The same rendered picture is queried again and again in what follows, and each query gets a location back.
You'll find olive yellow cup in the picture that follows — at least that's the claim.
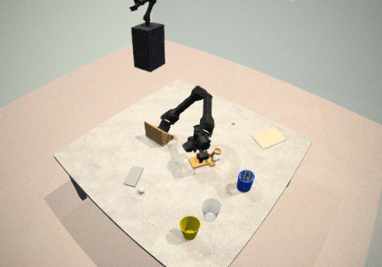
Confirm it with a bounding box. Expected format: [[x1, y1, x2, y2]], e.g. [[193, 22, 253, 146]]
[[179, 216, 201, 240]]

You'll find white ball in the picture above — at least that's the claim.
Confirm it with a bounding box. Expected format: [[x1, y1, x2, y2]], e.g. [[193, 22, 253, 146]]
[[138, 187, 146, 194]]

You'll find blue cup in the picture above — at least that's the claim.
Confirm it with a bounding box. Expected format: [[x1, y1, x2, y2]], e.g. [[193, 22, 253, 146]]
[[236, 170, 255, 193]]

